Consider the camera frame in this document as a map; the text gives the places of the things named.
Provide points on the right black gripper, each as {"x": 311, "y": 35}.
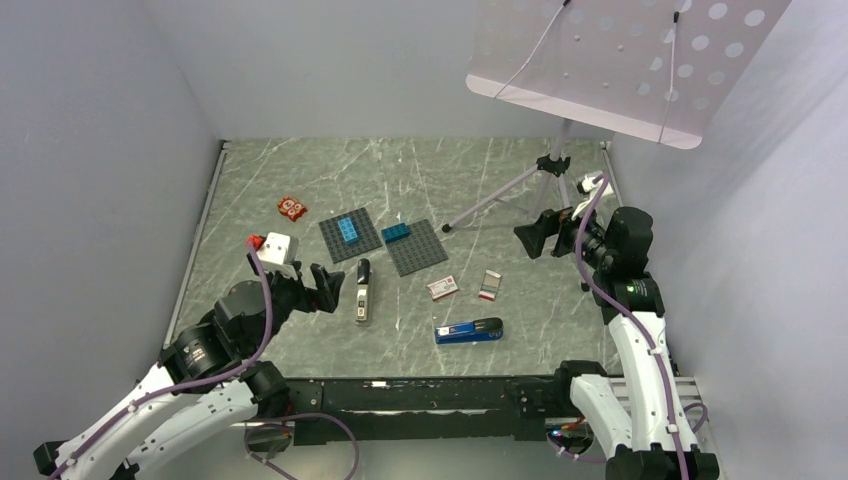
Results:
{"x": 550, "y": 222}

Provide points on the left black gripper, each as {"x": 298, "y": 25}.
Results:
{"x": 323, "y": 279}

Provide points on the beige silver stapler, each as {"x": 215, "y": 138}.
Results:
{"x": 364, "y": 278}

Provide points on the red white staple box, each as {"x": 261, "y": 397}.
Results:
{"x": 442, "y": 288}

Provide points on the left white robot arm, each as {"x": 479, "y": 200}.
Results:
{"x": 210, "y": 376}

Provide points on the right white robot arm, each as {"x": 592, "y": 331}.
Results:
{"x": 650, "y": 437}

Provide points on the light blue building brick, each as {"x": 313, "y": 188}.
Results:
{"x": 348, "y": 231}

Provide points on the left grey building baseplate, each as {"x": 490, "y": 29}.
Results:
{"x": 337, "y": 249}

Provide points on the grey building baseplate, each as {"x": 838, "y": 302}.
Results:
{"x": 337, "y": 249}
{"x": 421, "y": 249}

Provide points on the red owl toy block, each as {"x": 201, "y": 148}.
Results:
{"x": 291, "y": 208}

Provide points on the dark teal building brick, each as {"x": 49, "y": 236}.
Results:
{"x": 395, "y": 233}

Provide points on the right grey building baseplate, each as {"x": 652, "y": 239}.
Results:
{"x": 421, "y": 249}

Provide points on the lavender music stand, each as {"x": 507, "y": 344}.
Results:
{"x": 656, "y": 70}

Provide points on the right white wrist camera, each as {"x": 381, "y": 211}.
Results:
{"x": 588, "y": 186}

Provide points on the black aluminium base frame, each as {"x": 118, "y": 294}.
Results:
{"x": 424, "y": 404}

